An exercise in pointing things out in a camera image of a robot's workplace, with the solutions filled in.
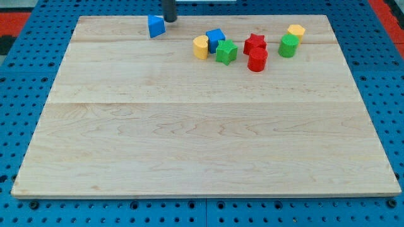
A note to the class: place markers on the red cylinder block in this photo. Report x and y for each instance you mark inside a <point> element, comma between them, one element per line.
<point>257,59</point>

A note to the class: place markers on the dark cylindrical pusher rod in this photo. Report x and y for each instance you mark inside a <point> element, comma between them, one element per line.
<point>169,10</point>

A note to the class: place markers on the green cylinder block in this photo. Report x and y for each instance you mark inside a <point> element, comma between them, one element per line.
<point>288,45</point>

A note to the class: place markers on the yellow hexagon block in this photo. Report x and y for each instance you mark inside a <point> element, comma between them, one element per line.
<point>297,30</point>

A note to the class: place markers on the red star block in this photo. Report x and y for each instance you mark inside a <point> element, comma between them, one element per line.
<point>254,41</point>

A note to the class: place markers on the yellow heart block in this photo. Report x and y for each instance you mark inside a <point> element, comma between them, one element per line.
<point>200,47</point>

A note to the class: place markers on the blue triangle block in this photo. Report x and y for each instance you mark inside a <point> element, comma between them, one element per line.
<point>156,26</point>

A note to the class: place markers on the blue cube block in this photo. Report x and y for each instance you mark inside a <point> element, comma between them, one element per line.
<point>214,36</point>

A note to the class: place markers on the green star block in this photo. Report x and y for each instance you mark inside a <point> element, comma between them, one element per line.
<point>226,51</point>

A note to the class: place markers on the light wooden board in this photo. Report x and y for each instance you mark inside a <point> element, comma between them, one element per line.
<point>134,117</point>

